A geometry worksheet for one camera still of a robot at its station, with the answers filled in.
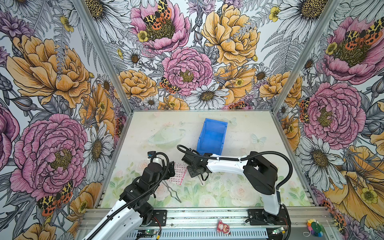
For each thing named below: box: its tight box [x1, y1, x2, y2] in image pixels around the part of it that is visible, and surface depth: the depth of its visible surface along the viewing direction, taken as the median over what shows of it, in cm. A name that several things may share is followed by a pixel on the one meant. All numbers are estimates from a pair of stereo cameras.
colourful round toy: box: [307, 218, 325, 237], surface depth 73 cm
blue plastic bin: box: [196, 118, 228, 156], surface depth 107 cm
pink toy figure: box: [217, 219, 231, 235], surface depth 71 cm
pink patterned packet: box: [167, 162, 188, 186], surface depth 90 cm
